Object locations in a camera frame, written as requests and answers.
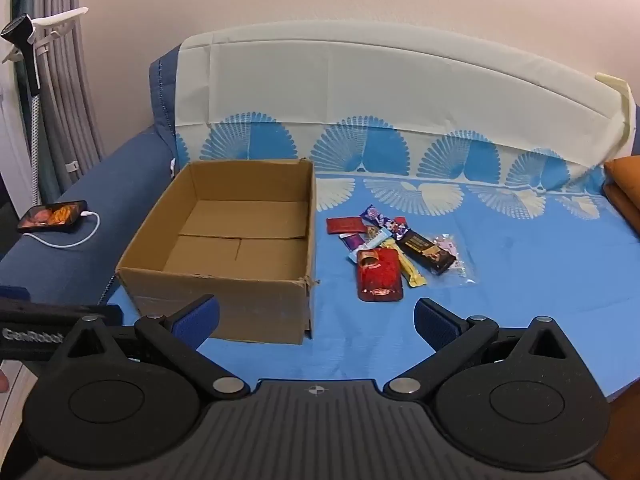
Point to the small dark red packet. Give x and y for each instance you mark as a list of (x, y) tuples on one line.
[(346, 225)]

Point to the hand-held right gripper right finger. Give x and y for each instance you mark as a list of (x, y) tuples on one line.
[(436, 324)]

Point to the yellow snack packet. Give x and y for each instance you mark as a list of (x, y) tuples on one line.
[(412, 272)]

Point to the black garment steamer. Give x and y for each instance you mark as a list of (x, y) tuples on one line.
[(25, 55)]

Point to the grey curtain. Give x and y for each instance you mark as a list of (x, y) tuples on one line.
[(75, 100)]

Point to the large red snack packet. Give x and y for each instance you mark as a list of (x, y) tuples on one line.
[(380, 277)]

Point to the brown cardboard box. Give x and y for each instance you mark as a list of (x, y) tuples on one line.
[(225, 305)]

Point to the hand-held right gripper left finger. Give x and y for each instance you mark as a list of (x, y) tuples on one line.
[(196, 321)]

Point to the light blue stick sachet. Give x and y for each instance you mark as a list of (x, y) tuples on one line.
[(372, 241)]

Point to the black smartphone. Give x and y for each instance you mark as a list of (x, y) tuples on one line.
[(50, 216)]

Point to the white curtain clip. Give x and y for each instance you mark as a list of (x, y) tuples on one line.
[(72, 165)]

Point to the clear bag of pink candy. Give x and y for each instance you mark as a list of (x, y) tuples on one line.
[(457, 270)]

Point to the white plastic hanger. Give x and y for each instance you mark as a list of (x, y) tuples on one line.
[(57, 22)]

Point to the purple and white stick sachet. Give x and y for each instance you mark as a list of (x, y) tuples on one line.
[(352, 241)]

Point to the black chocolate bar packet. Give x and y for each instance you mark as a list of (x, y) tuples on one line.
[(427, 252)]

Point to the purple snack packet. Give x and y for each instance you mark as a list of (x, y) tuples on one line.
[(375, 214)]

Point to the blue fabric sofa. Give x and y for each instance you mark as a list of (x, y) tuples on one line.
[(100, 220)]

